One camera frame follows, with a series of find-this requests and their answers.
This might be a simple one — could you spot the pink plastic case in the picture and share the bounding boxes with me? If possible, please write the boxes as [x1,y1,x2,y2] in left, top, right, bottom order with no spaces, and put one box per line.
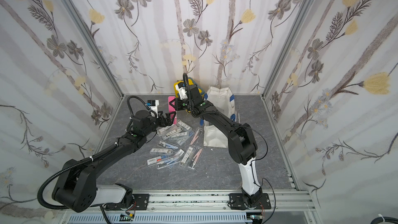
[167,96,177,124]

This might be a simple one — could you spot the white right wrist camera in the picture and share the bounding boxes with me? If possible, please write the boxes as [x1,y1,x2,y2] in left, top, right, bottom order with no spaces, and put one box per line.
[175,82,188,100]

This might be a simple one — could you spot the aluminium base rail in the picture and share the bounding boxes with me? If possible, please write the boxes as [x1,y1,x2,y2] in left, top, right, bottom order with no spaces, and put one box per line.
[56,190,322,224]

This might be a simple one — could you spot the yellow lidded storage box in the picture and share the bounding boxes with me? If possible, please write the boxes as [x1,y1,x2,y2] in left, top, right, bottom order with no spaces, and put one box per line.
[169,77,205,112]

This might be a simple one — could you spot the clear case label top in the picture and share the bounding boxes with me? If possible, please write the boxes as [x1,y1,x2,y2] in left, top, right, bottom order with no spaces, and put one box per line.
[157,124,175,136]

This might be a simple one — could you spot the clear case red mark label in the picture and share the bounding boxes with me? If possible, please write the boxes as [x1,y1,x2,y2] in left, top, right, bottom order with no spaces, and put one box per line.
[147,155,169,167]

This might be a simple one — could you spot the clear case white barcode label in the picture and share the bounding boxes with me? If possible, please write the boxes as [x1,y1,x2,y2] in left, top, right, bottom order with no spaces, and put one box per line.
[180,146,196,168]

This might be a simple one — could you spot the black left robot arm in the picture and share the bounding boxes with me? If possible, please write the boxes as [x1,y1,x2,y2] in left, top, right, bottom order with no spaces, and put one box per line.
[37,110,176,213]

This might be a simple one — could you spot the clear case pink compass upper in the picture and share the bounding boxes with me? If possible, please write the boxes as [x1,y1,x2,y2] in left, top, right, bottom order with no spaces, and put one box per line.
[190,127,203,146]

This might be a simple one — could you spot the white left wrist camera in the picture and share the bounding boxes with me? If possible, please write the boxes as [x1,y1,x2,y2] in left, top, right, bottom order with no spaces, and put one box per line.
[147,100,159,113]

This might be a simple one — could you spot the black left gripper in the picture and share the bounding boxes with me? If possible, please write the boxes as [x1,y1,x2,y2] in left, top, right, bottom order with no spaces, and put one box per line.
[141,109,176,138]

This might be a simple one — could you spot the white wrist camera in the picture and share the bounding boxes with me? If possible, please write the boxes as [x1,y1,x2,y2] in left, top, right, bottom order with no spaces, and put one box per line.
[147,100,159,113]
[175,82,188,100]

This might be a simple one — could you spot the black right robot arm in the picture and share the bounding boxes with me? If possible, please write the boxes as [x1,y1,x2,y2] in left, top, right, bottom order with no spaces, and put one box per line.
[170,83,263,208]

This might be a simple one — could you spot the white canvas bag blue handles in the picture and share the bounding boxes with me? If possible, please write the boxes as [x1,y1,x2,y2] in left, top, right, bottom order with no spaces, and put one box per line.
[201,86,236,148]

